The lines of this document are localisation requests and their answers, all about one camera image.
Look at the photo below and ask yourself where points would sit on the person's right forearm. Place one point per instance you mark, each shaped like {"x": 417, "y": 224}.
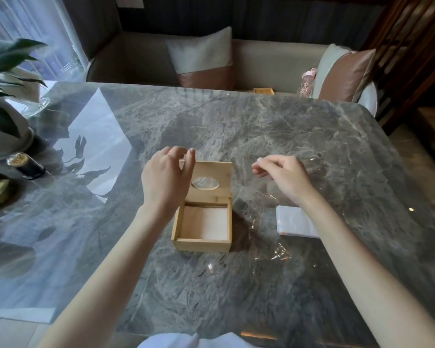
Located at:
{"x": 377, "y": 282}

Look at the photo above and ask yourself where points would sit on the person's left forearm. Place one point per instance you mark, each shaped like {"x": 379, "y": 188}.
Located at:
{"x": 108, "y": 286}

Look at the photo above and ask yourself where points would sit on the white round chair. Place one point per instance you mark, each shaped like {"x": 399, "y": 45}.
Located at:
{"x": 369, "y": 99}

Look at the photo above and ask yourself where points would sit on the white napkin stack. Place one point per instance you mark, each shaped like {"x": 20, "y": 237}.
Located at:
{"x": 293, "y": 221}

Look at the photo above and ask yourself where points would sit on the white and brown cushion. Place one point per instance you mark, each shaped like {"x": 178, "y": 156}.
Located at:
{"x": 203, "y": 57}
{"x": 344, "y": 76}

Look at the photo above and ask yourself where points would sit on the white wall plate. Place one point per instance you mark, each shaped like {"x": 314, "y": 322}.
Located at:
{"x": 129, "y": 1}

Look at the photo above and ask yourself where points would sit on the beige sofa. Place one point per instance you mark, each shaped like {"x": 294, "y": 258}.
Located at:
{"x": 275, "y": 65}

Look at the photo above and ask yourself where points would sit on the dark wooden chair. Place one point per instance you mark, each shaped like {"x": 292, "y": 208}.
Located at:
{"x": 409, "y": 50}

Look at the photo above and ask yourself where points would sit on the wooden tissue box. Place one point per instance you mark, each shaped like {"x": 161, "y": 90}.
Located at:
{"x": 203, "y": 224}

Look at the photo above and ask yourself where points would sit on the person's right hand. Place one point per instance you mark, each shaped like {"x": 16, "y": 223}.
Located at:
{"x": 290, "y": 177}

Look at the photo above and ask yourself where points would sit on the sheer window curtain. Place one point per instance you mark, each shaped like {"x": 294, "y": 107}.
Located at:
{"x": 32, "y": 21}

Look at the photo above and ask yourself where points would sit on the clear plastic wrapper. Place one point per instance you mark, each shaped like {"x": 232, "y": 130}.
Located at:
{"x": 261, "y": 246}

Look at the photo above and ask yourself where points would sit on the green plant in white pot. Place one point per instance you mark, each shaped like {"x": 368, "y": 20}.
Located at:
{"x": 3, "y": 141}

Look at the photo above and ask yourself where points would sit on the black cylinder with gold lid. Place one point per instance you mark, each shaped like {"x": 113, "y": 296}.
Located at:
{"x": 29, "y": 167}

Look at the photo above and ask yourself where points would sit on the person's white printed shirt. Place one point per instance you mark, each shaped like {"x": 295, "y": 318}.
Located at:
{"x": 203, "y": 341}

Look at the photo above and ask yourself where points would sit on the small wooden tray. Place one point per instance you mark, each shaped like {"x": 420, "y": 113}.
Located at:
{"x": 264, "y": 91}

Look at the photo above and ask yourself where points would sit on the person's left hand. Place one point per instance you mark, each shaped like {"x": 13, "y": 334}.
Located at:
{"x": 163, "y": 184}

